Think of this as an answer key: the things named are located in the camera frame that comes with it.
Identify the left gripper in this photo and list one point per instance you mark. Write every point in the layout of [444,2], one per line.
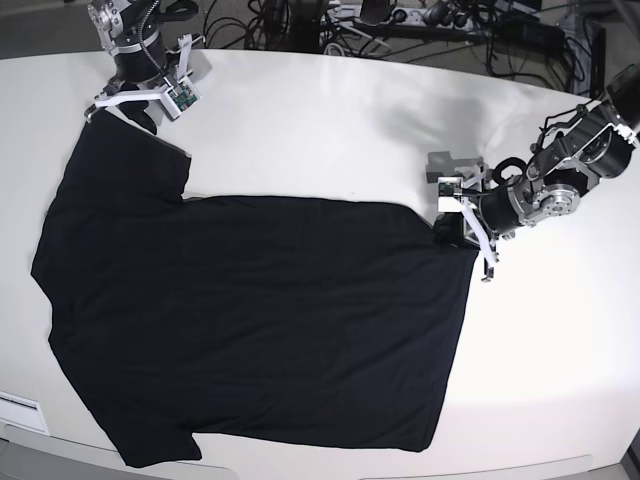
[487,216]

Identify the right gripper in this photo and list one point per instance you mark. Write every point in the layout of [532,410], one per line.
[138,82]

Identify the black T-shirt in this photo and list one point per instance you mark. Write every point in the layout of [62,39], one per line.
[296,320]

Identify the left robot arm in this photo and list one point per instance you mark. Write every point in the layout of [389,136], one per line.
[576,149]

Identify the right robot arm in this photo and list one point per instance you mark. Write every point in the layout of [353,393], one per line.
[136,25]

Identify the black equipment box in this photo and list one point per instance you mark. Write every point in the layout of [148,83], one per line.
[527,32]

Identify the white power strip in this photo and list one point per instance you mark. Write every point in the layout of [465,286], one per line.
[437,15]

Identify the white label plate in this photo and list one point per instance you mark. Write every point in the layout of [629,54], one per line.
[22,413]

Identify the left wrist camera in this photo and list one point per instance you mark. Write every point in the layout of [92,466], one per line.
[450,194]

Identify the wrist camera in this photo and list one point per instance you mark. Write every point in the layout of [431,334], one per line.
[450,194]
[176,100]

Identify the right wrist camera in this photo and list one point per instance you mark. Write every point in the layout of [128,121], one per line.
[176,100]

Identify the black pedestal column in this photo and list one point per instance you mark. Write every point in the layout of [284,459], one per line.
[295,26]

